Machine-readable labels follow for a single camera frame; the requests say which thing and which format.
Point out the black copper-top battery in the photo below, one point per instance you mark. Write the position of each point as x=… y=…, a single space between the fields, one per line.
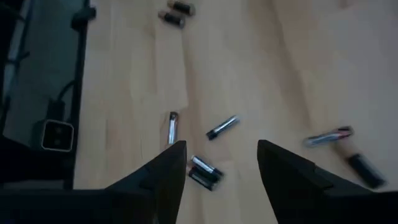
x=367 y=171
x=182 y=7
x=172 y=18

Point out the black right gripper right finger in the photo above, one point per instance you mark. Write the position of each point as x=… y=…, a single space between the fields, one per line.
x=295 y=193

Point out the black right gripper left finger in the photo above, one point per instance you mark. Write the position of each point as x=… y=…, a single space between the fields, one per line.
x=168 y=180

